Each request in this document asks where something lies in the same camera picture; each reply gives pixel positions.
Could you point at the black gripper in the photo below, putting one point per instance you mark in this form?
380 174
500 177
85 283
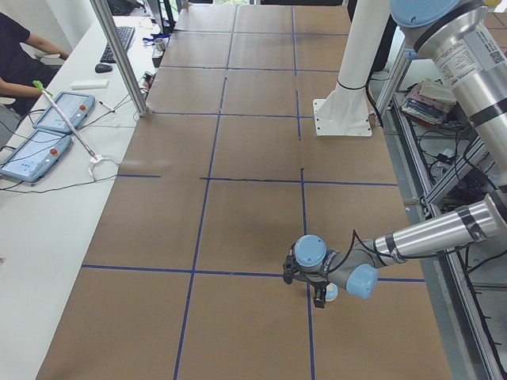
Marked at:
319 296

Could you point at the blue bell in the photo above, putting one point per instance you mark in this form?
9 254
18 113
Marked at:
332 292

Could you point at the stack of books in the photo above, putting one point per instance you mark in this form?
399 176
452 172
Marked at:
428 101

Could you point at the metal cup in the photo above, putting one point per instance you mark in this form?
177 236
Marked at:
159 47

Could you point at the upper blue teach pendant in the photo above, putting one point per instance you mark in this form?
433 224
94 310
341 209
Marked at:
75 106

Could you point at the blue teach pendant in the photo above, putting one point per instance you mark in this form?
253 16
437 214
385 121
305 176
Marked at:
75 106
35 156

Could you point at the lower blue teach pendant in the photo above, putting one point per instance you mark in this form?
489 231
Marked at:
35 156

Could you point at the black computer mouse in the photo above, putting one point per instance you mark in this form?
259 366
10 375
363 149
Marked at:
102 68

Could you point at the white foam block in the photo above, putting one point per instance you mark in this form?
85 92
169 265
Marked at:
90 84

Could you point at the metal rod with green tip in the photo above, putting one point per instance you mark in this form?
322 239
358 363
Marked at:
48 96

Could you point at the person in dark shirt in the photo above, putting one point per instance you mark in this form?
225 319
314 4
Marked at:
19 70

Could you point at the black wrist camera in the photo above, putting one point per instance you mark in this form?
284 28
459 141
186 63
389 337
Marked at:
290 269

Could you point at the aluminium side rack frame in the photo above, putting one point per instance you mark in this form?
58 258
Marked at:
441 168

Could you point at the white camera pillar with base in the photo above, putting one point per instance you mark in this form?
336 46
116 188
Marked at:
345 110

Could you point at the aluminium frame post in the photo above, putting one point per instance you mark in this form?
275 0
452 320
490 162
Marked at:
104 16

